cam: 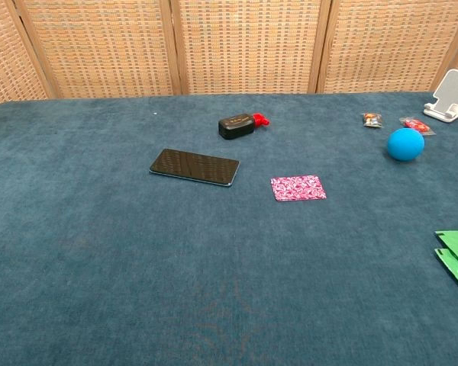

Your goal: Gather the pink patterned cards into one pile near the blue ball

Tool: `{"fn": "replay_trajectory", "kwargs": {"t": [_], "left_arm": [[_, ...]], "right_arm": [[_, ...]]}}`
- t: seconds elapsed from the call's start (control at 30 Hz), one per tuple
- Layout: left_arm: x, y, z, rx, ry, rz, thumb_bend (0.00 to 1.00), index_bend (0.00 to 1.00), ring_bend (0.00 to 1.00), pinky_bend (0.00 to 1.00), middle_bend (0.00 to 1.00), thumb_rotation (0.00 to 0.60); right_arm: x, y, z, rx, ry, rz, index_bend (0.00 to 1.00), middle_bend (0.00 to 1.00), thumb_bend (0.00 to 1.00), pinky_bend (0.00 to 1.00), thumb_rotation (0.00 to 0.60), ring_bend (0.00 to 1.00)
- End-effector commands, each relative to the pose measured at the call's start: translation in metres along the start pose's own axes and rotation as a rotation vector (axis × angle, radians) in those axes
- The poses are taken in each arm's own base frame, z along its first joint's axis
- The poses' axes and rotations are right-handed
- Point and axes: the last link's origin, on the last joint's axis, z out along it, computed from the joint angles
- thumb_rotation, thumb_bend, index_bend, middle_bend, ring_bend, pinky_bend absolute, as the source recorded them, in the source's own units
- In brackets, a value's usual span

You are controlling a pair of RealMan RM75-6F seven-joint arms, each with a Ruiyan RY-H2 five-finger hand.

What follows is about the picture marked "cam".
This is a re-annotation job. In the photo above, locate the pink patterned card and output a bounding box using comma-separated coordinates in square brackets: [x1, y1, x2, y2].
[270, 175, 327, 202]

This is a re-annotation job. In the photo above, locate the blue ball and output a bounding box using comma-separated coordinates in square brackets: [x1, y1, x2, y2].
[386, 127, 425, 162]

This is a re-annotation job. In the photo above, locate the black bottle with red cap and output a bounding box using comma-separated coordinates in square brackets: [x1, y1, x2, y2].
[218, 112, 271, 140]

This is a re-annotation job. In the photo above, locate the blue table cover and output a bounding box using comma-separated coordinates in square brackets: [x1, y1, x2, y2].
[0, 91, 458, 366]

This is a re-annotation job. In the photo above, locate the red candy packet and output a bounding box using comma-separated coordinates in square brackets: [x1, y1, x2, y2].
[398, 117, 437, 136]

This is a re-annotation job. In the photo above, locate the black smartphone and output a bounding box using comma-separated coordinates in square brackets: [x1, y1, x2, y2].
[149, 148, 240, 188]

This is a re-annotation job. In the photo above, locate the white phone stand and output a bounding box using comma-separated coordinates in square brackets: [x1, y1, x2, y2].
[423, 69, 458, 124]

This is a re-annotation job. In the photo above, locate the dark orange candy packet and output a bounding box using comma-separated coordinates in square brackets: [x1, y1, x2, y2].
[361, 112, 384, 129]

